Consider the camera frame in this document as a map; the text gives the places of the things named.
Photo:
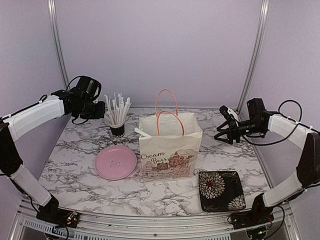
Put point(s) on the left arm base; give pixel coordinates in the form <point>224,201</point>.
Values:
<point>52,213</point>

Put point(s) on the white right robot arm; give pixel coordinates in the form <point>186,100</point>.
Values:
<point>306,139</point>

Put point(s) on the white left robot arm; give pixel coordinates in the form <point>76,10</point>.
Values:
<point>28,135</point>

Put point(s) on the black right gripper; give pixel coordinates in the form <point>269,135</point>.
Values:
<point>230,135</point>

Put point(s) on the white single straw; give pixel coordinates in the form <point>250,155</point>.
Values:
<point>142,133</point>

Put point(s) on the cream bear paper bag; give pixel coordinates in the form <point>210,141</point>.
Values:
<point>170,149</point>

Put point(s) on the black floral square plate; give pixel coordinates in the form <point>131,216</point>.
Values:
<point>220,191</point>

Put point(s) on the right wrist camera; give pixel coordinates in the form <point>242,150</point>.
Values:
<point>228,113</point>

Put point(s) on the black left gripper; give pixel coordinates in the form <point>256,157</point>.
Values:
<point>100,113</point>

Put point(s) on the pink round plate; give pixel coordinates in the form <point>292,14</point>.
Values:
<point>115,162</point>

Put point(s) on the white wrapped straws bundle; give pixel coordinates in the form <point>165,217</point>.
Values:
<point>117,108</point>

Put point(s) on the black cup holding straws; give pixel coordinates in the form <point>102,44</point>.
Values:
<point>117,131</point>

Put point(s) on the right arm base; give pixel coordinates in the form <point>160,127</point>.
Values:
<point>259,214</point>

